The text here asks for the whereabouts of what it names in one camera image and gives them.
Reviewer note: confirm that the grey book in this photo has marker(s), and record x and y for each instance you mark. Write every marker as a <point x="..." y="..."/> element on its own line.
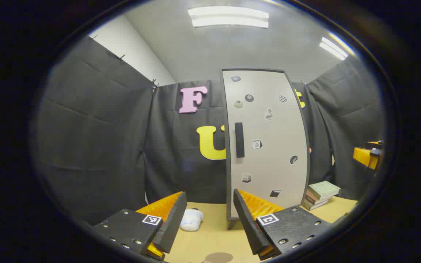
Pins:
<point x="313" y="206"/>

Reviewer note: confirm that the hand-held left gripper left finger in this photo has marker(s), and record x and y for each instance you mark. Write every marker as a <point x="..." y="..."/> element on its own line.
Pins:
<point x="170" y="223"/>

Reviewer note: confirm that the green book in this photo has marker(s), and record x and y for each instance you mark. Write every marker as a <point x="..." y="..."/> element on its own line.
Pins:
<point x="323" y="189"/>

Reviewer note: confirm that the white rolled towel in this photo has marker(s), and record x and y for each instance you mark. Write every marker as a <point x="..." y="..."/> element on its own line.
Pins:
<point x="191" y="220"/>

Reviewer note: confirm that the brown book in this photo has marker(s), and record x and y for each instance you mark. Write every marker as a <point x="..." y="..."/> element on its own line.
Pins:
<point x="314" y="200"/>

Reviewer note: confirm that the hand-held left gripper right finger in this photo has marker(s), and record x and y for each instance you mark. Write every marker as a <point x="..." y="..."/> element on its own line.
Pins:
<point x="247" y="223"/>

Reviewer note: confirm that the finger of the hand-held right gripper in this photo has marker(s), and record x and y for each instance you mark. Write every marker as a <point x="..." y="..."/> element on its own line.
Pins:
<point x="374" y="143"/>
<point x="364" y="157"/>

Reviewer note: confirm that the black backdrop cloth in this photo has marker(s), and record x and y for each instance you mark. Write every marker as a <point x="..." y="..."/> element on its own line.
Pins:
<point x="97" y="146"/>

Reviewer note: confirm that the dark grey cabinet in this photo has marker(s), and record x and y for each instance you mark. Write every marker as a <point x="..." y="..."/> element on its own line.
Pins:
<point x="228" y="197"/>

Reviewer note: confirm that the light grey cabinet door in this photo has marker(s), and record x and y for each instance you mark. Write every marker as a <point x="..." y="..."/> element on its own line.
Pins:
<point x="272" y="146"/>

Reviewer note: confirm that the ceiling light panel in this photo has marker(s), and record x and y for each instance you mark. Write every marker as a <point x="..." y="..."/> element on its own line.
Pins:
<point x="228" y="16"/>
<point x="333" y="48"/>

